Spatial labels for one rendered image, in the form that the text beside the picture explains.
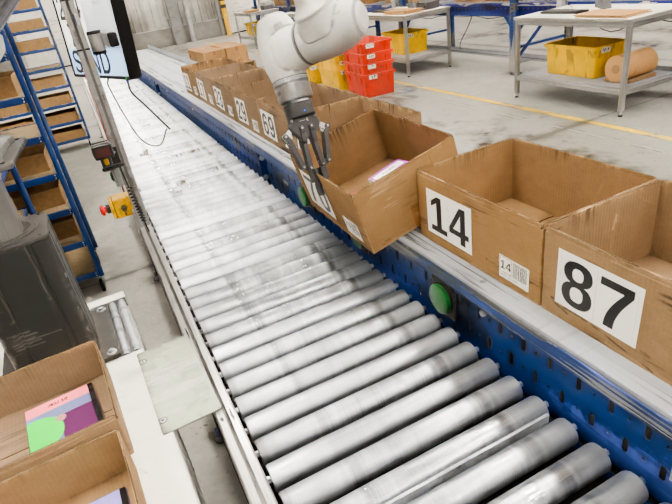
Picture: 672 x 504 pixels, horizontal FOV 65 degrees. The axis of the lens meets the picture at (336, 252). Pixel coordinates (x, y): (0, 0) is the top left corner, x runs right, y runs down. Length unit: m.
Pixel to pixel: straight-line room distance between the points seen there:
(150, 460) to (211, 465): 1.00
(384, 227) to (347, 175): 0.40
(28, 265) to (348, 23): 0.86
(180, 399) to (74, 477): 0.24
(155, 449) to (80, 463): 0.13
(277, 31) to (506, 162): 0.64
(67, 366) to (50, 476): 0.32
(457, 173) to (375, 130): 0.39
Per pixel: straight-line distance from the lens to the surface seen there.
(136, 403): 1.23
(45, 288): 1.33
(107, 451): 1.05
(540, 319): 1.01
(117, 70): 2.05
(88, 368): 1.32
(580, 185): 1.30
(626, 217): 1.14
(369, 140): 1.63
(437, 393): 1.07
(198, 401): 1.16
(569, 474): 0.96
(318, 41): 1.28
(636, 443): 1.00
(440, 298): 1.18
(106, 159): 1.95
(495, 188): 1.43
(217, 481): 2.03
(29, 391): 1.34
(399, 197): 1.25
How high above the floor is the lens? 1.49
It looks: 28 degrees down
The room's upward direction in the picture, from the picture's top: 9 degrees counter-clockwise
